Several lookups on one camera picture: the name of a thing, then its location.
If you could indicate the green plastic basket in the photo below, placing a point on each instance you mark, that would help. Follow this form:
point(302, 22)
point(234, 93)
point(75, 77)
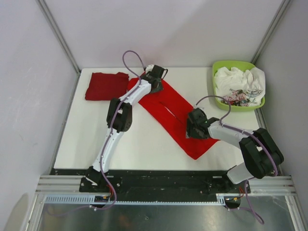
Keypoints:
point(229, 64)

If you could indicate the white cable duct rail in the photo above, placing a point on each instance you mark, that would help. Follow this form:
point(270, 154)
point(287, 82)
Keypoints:
point(101, 200)

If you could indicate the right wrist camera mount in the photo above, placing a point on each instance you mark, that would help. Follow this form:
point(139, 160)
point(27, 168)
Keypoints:
point(198, 107)

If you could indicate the white printed t-shirt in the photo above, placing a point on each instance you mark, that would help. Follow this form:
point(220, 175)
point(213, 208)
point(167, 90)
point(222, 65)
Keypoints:
point(241, 88)

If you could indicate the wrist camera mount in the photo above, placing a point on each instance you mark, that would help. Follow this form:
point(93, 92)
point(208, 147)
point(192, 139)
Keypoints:
point(198, 107)
point(149, 68)

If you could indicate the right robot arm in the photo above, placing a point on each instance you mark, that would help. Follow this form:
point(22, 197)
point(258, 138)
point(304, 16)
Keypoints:
point(260, 153)

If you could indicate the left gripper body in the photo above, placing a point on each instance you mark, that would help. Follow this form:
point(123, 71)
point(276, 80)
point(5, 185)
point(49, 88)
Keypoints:
point(159, 87)

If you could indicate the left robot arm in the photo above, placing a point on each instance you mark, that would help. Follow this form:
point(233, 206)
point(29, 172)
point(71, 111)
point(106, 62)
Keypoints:
point(119, 119)

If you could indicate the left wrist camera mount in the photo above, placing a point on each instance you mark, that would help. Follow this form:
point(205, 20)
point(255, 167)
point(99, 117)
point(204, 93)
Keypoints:
point(149, 68)

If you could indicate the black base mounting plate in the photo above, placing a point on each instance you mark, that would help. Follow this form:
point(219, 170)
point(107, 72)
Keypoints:
point(170, 185)

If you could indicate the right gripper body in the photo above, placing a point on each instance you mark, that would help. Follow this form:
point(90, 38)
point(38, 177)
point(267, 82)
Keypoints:
point(192, 132)

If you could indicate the bright red kungfu t-shirt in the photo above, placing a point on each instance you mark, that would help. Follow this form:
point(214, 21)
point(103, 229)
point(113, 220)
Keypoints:
point(171, 110)

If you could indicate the folded dark red shirt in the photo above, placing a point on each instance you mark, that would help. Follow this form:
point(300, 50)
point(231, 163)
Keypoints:
point(105, 87)

